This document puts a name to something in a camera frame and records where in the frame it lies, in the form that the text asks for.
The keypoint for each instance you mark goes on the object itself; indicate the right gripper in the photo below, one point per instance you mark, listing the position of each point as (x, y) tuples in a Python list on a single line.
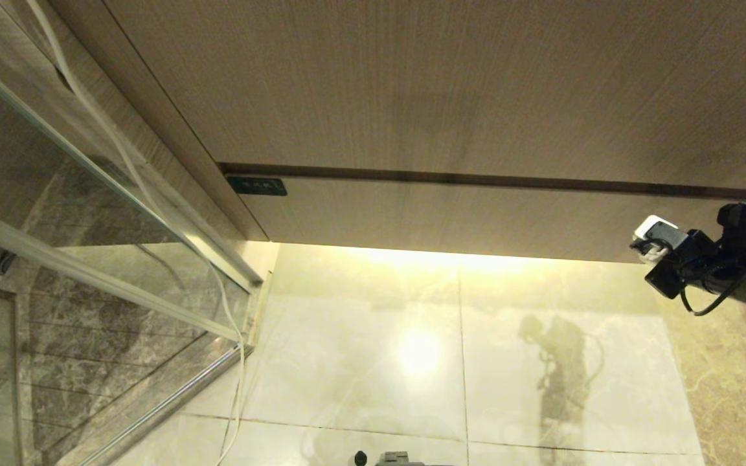
[(703, 275)]

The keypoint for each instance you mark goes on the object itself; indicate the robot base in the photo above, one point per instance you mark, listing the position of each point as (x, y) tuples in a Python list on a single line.
[(395, 459)]

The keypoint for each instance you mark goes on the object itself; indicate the narrow wooden drawer front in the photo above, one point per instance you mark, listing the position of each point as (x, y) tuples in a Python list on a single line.
[(476, 217)]

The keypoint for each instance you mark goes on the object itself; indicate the wooden vanity cabinet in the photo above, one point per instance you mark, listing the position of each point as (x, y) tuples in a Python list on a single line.
[(412, 84)]

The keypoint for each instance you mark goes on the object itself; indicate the small dark green label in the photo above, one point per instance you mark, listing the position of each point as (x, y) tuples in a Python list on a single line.
[(256, 186)]

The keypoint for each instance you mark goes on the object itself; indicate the glass shower door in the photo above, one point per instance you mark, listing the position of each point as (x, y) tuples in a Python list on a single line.
[(56, 188)]

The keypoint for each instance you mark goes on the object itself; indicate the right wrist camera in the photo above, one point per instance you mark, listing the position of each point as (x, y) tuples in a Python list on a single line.
[(656, 232)]

